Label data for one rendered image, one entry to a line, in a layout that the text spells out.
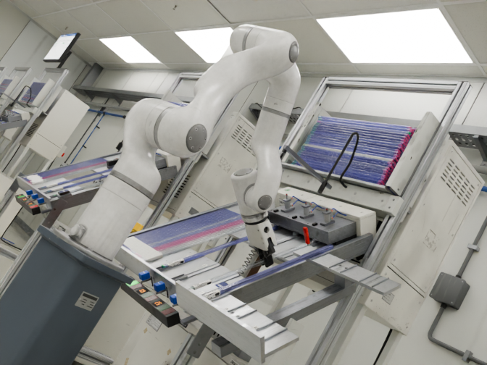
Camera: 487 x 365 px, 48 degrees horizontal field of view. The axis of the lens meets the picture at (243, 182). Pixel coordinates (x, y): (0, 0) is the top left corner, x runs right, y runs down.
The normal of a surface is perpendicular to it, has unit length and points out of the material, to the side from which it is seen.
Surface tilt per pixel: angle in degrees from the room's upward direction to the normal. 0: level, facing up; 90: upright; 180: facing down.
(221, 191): 90
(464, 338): 91
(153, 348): 90
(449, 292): 90
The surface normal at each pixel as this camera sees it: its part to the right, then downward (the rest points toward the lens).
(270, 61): 0.12, 0.56
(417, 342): -0.64, -0.51
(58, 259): -0.41, -0.42
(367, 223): 0.57, 0.18
